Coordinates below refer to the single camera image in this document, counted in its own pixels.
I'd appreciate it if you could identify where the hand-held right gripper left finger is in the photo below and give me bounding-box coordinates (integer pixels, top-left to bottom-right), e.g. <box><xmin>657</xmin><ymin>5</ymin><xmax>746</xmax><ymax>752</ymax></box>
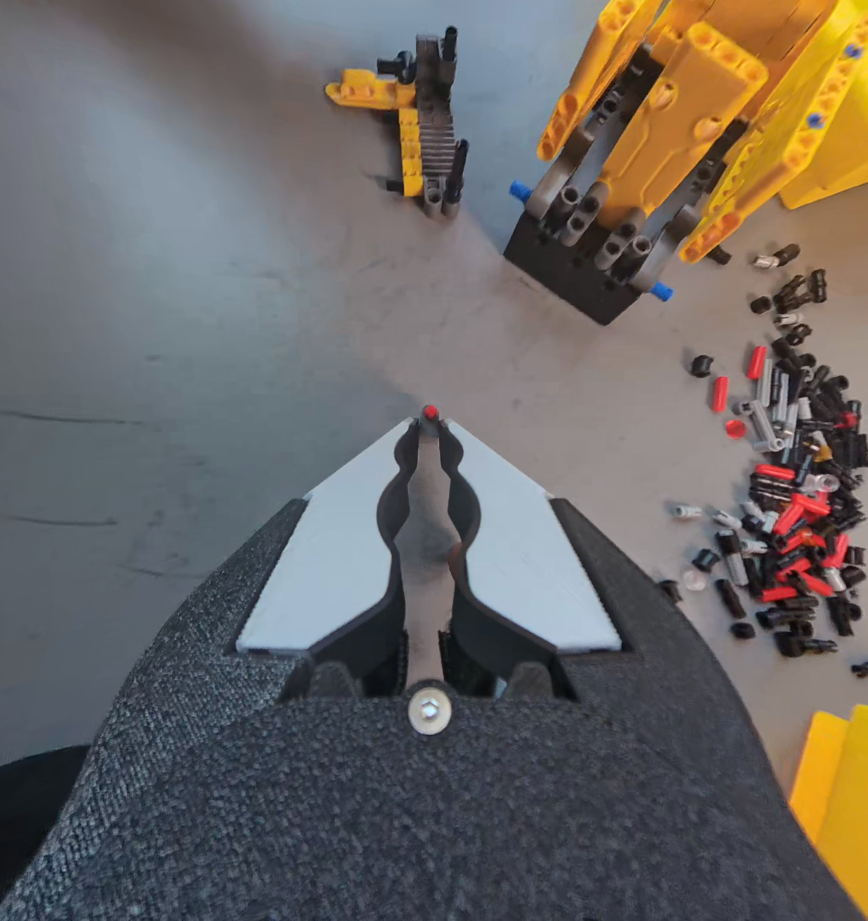
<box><xmin>237</xmin><ymin>418</ymin><xmax>423</xmax><ymax>692</ymax></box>

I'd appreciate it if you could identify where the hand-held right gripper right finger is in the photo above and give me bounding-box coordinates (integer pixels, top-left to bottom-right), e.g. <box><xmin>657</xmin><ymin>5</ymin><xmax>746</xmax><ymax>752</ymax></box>
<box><xmin>437</xmin><ymin>421</ymin><xmax>625</xmax><ymax>689</ymax></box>

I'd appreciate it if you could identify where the yellow black lego model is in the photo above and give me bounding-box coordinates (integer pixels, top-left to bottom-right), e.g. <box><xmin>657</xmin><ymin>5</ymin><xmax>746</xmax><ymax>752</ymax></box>
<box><xmin>504</xmin><ymin>0</ymin><xmax>868</xmax><ymax>328</ymax></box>

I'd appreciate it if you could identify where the pile of small lego pins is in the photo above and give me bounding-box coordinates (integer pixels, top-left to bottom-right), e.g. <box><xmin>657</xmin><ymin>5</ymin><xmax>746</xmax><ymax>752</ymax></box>
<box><xmin>662</xmin><ymin>242</ymin><xmax>868</xmax><ymax>680</ymax></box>

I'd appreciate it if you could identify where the yellow lego subassembly with rack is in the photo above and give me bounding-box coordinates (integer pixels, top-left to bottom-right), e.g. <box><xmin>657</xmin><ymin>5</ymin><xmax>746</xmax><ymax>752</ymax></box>
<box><xmin>325</xmin><ymin>26</ymin><xmax>471</xmax><ymax>220</ymax></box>

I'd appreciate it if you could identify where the yellow bin with small parts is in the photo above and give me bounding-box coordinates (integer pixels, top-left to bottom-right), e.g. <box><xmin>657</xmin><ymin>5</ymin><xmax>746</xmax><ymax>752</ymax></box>
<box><xmin>790</xmin><ymin>706</ymin><xmax>868</xmax><ymax>921</ymax></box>

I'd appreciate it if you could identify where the black textured pad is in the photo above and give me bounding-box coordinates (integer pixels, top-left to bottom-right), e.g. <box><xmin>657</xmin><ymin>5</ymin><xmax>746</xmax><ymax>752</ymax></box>
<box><xmin>0</xmin><ymin>744</ymin><xmax>90</xmax><ymax>921</ymax></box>

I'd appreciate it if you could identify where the large yellow storage bin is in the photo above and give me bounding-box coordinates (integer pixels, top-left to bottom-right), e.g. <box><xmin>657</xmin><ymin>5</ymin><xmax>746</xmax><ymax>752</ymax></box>
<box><xmin>780</xmin><ymin>58</ymin><xmax>868</xmax><ymax>213</ymax></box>

